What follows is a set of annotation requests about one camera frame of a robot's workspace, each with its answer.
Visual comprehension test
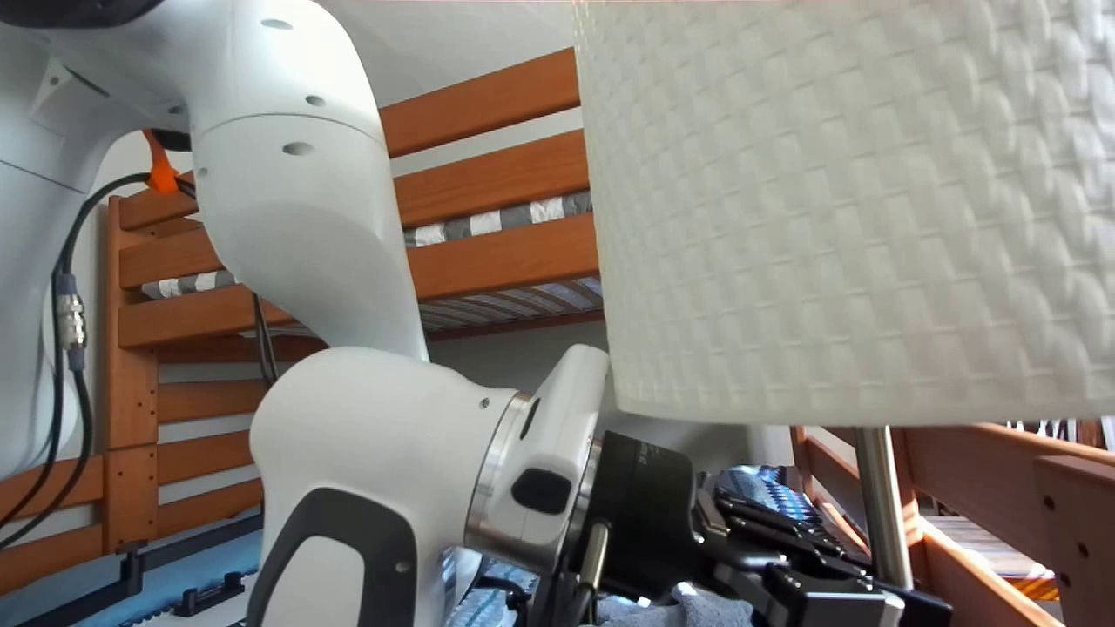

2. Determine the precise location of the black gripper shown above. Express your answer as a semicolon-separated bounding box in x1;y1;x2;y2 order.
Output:
592;430;879;601

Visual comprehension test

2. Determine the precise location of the grey white crumpled cloth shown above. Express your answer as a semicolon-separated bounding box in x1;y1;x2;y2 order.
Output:
590;578;760;627

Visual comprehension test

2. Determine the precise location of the white patterned fabric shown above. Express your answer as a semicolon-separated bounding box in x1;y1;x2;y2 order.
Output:
1002;420;1107;453

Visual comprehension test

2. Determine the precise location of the grey white striped mattress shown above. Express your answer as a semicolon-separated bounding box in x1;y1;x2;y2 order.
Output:
134;189;608;330

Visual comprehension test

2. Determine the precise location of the small black clamp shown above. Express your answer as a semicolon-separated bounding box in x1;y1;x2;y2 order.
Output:
169;567;248;620

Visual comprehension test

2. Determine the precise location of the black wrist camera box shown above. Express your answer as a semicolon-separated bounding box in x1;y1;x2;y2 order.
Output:
755;561;957;627

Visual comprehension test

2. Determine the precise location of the grey cable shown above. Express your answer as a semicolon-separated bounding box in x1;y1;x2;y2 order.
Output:
578;518;616;601

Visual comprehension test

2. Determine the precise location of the wooden bunk bed frame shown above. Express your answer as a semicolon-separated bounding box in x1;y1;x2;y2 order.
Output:
0;46;1115;627

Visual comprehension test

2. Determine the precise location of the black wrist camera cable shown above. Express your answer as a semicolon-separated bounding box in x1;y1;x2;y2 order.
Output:
248;287;285;392

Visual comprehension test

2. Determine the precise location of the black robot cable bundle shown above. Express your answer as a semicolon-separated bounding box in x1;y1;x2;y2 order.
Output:
0;170;164;552

